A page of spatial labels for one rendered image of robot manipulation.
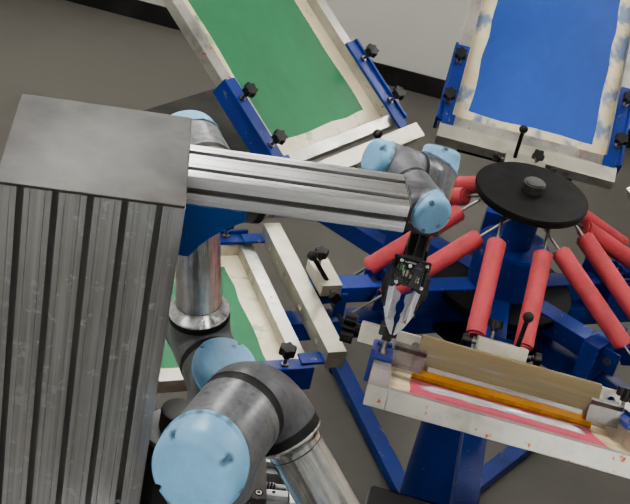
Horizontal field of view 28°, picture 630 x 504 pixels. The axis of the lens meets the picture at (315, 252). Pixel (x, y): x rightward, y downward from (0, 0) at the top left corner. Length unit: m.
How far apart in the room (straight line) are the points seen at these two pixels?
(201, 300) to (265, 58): 1.64
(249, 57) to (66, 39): 3.08
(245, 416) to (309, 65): 2.49
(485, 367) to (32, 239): 1.34
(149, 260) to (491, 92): 2.58
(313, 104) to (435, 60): 3.05
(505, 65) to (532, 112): 0.19
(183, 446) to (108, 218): 0.34
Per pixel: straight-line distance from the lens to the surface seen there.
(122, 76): 6.48
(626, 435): 2.71
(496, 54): 4.26
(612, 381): 3.50
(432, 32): 6.79
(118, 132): 1.80
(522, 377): 2.79
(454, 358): 2.78
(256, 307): 3.32
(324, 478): 1.68
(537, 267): 3.28
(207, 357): 2.27
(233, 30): 3.83
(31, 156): 1.72
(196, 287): 2.28
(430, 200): 2.17
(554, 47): 4.32
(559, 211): 3.36
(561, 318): 3.50
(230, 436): 1.51
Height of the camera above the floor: 2.91
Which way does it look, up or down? 33 degrees down
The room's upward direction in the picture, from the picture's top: 13 degrees clockwise
